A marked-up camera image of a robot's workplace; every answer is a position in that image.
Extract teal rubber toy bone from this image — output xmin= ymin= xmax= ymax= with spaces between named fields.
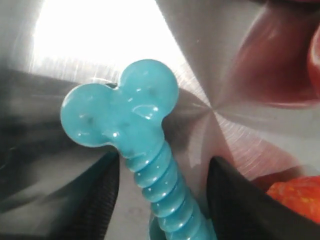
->
xmin=60 ymin=59 xmax=216 ymax=240

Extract round stainless steel plate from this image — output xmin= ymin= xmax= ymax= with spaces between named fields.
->
xmin=0 ymin=0 xmax=320 ymax=240

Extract orange toy strawberry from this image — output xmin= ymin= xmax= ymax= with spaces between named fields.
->
xmin=266 ymin=176 xmax=320 ymax=224

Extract red toy apple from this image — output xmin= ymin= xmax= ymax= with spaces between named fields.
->
xmin=307 ymin=26 xmax=320 ymax=96

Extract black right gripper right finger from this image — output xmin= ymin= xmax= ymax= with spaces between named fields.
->
xmin=206 ymin=156 xmax=320 ymax=240

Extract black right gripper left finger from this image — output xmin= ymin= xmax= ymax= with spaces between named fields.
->
xmin=56 ymin=152 xmax=121 ymax=240

